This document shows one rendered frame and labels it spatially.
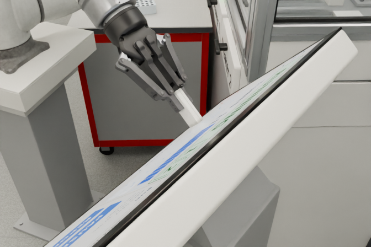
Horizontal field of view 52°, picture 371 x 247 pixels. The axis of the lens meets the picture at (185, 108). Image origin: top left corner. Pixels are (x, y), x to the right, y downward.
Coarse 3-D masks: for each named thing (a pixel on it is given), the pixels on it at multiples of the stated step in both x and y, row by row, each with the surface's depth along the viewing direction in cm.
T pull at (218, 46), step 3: (216, 39) 112; (216, 42) 111; (216, 45) 110; (219, 45) 110; (222, 45) 110; (225, 45) 110; (216, 48) 108; (219, 48) 109; (222, 48) 109; (225, 48) 109; (216, 51) 107; (219, 51) 107; (216, 54) 108; (219, 54) 108
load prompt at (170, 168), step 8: (288, 64) 57; (280, 72) 54; (272, 80) 52; (264, 88) 50; (248, 96) 53; (256, 96) 48; (240, 104) 51; (232, 112) 49; (224, 120) 47; (216, 128) 45; (208, 136) 44; (200, 144) 42; (184, 152) 45; (192, 152) 41; (176, 160) 43; (184, 160) 39; (168, 168) 42; (160, 176) 40
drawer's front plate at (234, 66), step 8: (224, 24) 117; (224, 32) 117; (224, 40) 117; (232, 40) 109; (232, 48) 105; (224, 56) 118; (232, 56) 102; (224, 64) 118; (232, 64) 101; (232, 72) 101; (240, 72) 99; (232, 80) 101; (232, 88) 102
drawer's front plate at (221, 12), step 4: (220, 0) 130; (220, 4) 128; (224, 4) 128; (216, 8) 137; (220, 8) 126; (224, 8) 125; (216, 12) 138; (220, 12) 126; (224, 12) 123; (220, 16) 126; (224, 16) 123; (216, 20) 138; (220, 20) 126; (216, 24) 138; (220, 24) 126; (220, 28) 127; (220, 32) 127; (220, 36) 128; (220, 40) 128
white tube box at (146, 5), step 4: (136, 0) 163; (140, 0) 164; (144, 0) 163; (148, 0) 163; (152, 0) 163; (136, 4) 159; (140, 4) 159; (144, 4) 159; (148, 4) 160; (152, 4) 160; (140, 8) 158; (144, 8) 158; (148, 8) 159; (152, 8) 159; (144, 12) 159; (148, 12) 160; (152, 12) 160
